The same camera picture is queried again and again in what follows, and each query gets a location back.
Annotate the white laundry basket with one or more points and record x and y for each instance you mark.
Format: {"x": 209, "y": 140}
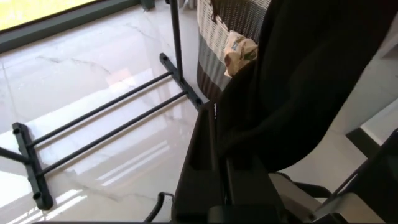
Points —
{"x": 211, "y": 31}

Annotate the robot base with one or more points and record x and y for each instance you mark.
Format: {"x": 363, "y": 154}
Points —
{"x": 382, "y": 174}

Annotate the cream printed garment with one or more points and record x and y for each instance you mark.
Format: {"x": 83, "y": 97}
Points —
{"x": 239, "y": 49}

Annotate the black clothes rack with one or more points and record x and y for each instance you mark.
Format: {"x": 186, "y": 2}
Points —
{"x": 32, "y": 165}

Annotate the black garment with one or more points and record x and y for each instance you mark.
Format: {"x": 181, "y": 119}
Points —
{"x": 311, "y": 77}

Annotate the window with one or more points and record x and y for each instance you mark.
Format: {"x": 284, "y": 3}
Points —
{"x": 62, "y": 26}

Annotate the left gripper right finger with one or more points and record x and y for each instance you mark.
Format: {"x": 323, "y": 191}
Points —
{"x": 248, "y": 193}

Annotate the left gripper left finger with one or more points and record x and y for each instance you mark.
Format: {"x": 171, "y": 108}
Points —
{"x": 196, "y": 183}

